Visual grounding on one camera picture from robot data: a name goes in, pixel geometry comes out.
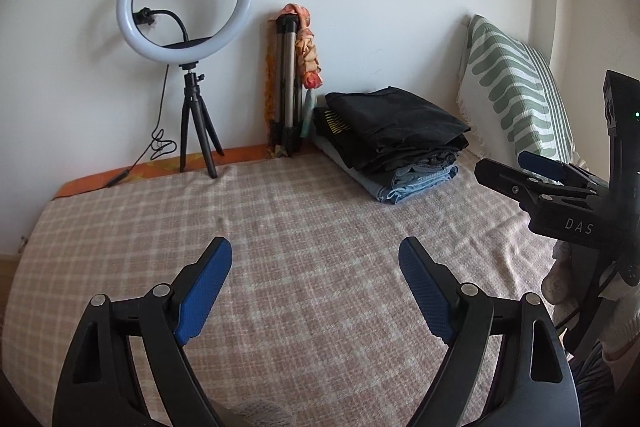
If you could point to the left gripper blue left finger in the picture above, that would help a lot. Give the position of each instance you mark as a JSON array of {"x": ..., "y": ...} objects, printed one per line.
[{"x": 197, "y": 287}]

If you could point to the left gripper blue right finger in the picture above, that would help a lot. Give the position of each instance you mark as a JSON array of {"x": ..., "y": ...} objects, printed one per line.
[{"x": 434, "y": 288}]

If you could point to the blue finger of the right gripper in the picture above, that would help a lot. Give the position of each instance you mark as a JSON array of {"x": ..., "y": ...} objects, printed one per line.
[{"x": 544, "y": 167}]

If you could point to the black pants pink logo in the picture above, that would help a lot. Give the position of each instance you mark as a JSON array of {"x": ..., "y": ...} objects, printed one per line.
[{"x": 396, "y": 128}]

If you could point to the right hand white glove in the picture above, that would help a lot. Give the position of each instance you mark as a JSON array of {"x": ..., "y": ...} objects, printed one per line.
[{"x": 559, "y": 288}]

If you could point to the green white patterned pillow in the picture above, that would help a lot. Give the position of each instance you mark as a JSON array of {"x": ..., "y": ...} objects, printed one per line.
[{"x": 509, "y": 98}]

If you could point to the folded blue jeans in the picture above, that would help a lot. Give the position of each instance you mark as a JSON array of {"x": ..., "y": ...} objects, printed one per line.
[{"x": 396, "y": 186}]

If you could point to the orange bed sheet edge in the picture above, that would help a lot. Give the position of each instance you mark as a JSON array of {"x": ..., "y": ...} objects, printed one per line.
[{"x": 163, "y": 167}]

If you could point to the plaid beige bed blanket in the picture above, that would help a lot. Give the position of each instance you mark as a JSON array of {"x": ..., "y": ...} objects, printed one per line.
[{"x": 315, "y": 314}]

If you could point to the folded silver tripod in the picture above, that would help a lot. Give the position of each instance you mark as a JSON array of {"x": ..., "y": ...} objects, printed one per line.
[{"x": 287, "y": 89}]

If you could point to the black mini tripod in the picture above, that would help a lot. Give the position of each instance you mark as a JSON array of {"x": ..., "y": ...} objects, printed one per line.
[{"x": 194, "y": 109}]

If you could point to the black yellow striped garment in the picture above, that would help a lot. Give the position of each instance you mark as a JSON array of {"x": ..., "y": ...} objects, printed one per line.
[{"x": 332, "y": 135}]

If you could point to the orange floral fabric strip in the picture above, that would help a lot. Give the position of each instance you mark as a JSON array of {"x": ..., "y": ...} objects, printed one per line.
[{"x": 307, "y": 60}]

